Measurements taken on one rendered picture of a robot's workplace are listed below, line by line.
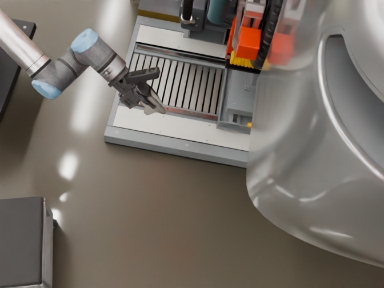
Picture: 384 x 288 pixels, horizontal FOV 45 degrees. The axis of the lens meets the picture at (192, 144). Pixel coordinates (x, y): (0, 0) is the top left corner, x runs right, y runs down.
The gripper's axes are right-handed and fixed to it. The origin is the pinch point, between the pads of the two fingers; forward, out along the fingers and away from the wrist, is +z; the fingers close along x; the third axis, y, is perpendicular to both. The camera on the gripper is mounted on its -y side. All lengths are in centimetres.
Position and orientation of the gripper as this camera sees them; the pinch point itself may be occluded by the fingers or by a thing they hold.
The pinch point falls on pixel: (164, 110)
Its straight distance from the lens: 162.4
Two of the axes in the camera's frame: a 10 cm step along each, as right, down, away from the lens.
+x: -1.2, 6.0, -7.9
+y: -7.3, 4.8, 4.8
